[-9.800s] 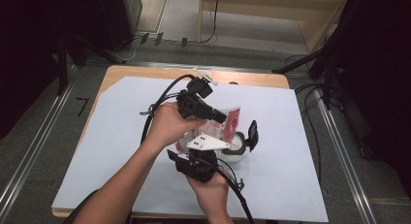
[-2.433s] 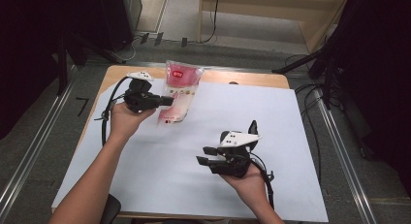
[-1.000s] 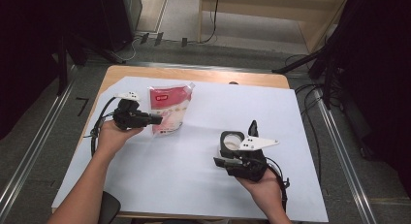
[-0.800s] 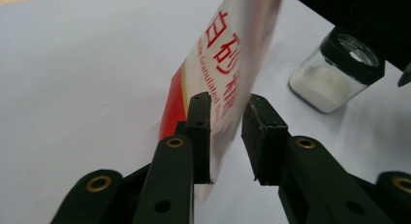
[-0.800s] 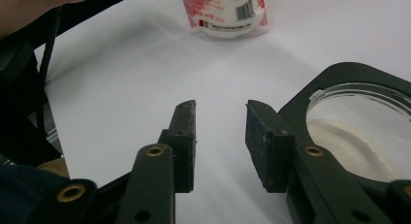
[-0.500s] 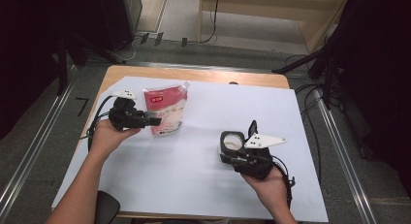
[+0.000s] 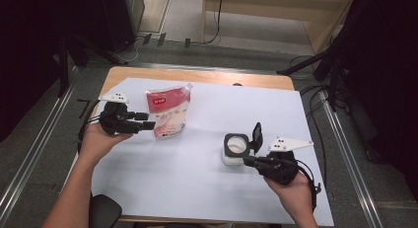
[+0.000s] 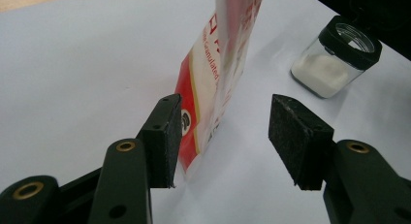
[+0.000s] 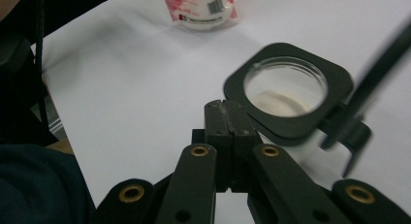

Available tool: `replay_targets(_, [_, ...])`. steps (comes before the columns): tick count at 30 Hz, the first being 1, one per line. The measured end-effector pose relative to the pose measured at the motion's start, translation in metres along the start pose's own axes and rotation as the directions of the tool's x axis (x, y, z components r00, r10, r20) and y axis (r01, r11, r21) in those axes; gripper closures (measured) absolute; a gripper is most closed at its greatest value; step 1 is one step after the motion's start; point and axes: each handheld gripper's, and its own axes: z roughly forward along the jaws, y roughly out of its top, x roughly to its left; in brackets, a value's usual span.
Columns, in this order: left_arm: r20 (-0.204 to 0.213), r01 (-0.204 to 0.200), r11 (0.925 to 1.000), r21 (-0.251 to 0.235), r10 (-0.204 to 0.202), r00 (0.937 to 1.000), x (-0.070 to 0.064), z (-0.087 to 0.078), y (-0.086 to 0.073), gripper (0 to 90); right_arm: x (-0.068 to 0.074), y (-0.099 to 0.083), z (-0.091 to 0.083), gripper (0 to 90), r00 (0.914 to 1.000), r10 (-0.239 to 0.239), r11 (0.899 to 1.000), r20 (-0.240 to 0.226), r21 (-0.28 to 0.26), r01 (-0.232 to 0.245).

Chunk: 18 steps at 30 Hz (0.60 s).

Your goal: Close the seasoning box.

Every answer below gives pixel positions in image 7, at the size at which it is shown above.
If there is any right hand-held gripper cable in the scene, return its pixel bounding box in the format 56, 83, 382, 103
295, 158, 322, 212

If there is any person's right hand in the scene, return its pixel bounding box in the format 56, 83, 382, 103
264, 170, 316, 217

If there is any black floor cable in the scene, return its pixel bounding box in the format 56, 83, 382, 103
289, 54, 349, 190

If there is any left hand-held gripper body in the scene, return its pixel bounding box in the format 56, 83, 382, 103
98, 92, 136, 136

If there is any dark curtain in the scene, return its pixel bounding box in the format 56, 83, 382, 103
0, 0, 103, 142
343, 0, 418, 202

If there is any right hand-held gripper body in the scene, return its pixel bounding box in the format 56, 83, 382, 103
257, 136, 314, 186

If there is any clear jar with dark lid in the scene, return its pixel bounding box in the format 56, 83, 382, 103
221, 121, 264, 167

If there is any wooden shelf unit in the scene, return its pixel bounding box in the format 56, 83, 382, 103
201, 0, 359, 54

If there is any black stand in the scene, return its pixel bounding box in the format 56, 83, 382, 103
57, 34, 129, 98
276, 39, 349, 113

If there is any person's left hand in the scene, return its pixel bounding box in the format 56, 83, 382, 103
78, 122, 134, 167

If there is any red and white spouted pouch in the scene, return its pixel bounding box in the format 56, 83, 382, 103
144, 82, 194, 139

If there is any wooden table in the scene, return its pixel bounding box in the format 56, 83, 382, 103
58, 65, 297, 224

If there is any metal floor rail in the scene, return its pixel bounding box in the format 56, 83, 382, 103
319, 89, 383, 228
0, 68, 80, 219

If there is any hanging black cable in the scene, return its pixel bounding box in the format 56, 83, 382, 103
205, 0, 225, 45

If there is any black cabinet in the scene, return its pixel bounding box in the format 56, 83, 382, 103
100, 0, 146, 53

